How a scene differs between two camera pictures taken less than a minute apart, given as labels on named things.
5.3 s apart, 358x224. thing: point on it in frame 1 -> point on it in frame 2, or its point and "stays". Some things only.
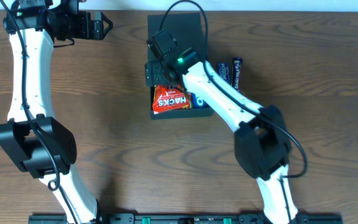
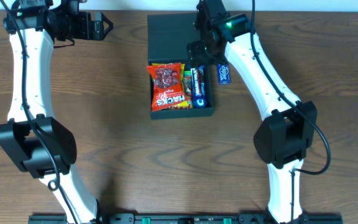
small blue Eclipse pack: [224, 71] stays
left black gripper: [91, 25] stays
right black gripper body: [151, 73] -> [196, 50]
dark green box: [189, 30] stays
